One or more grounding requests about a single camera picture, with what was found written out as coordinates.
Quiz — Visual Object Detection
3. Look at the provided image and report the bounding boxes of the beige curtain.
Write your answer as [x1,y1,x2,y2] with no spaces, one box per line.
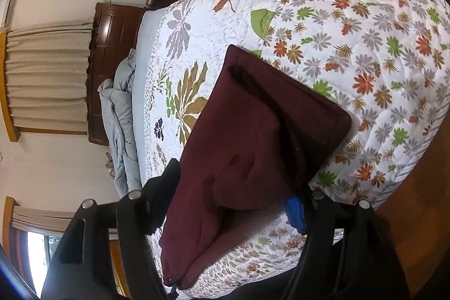
[4,20,93,134]

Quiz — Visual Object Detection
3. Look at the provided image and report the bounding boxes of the dark wooden headboard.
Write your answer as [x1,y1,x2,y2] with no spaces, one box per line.
[86,3,146,146]

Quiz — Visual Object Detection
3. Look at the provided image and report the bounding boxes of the side window curtain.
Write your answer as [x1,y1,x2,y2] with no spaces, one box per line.
[10,204,121,245]

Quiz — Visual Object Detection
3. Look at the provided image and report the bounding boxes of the floral white quilt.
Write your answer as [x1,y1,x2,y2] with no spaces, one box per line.
[141,0,450,300]

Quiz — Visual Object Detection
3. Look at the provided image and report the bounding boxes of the maroon pants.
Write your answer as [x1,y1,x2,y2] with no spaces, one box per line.
[159,45,352,289]

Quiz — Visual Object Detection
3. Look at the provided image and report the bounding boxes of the light blue comforter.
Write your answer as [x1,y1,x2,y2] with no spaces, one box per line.
[98,49,142,197]

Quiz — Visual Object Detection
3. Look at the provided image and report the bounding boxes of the light blue bed sheet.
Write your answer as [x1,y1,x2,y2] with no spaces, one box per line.
[131,8,166,186]

